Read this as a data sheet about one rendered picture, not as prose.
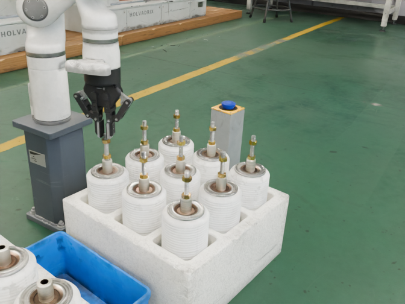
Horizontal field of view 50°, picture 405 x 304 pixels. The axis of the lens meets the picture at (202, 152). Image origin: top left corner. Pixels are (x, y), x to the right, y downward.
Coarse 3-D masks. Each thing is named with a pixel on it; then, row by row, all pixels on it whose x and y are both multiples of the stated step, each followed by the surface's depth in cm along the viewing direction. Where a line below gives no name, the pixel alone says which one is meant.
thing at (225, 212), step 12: (204, 192) 94; (240, 192) 95; (204, 204) 94; (216, 204) 92; (228, 204) 92; (240, 204) 96; (216, 216) 93; (228, 216) 93; (216, 228) 94; (228, 228) 95
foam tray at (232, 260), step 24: (72, 216) 101; (96, 216) 96; (120, 216) 98; (240, 216) 101; (264, 216) 100; (96, 240) 98; (120, 240) 91; (144, 240) 89; (216, 240) 90; (240, 240) 94; (264, 240) 104; (120, 264) 95; (144, 264) 89; (168, 264) 83; (192, 264) 83; (216, 264) 88; (240, 264) 98; (264, 264) 109; (168, 288) 86; (192, 288) 83; (216, 288) 91; (240, 288) 102
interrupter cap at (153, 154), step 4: (136, 148) 111; (152, 148) 111; (132, 152) 109; (136, 152) 109; (152, 152) 110; (156, 152) 110; (132, 156) 107; (136, 156) 107; (140, 156) 108; (148, 156) 108; (152, 156) 108; (156, 156) 108; (136, 160) 105; (148, 160) 105; (152, 160) 106
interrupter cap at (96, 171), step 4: (100, 164) 102; (112, 164) 103; (116, 164) 103; (92, 168) 100; (96, 168) 100; (100, 168) 101; (116, 168) 101; (120, 168) 101; (92, 172) 99; (96, 172) 99; (100, 172) 100; (112, 172) 100; (116, 172) 99; (120, 172) 99; (96, 176) 97; (100, 176) 97; (104, 176) 97; (108, 176) 97; (112, 176) 97; (116, 176) 98
